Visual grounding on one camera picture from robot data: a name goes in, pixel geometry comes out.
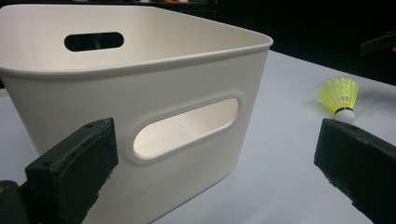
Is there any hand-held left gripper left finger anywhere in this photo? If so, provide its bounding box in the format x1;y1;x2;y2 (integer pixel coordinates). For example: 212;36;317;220
24;117;120;224

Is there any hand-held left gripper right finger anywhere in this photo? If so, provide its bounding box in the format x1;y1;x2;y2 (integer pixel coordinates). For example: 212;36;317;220
313;118;396;224

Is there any yellow shuttlecock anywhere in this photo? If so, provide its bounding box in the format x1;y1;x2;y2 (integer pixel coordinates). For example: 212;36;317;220
317;77;360;125

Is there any white plastic storage bin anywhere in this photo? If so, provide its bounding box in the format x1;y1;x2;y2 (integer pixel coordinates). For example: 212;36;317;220
0;3;275;224

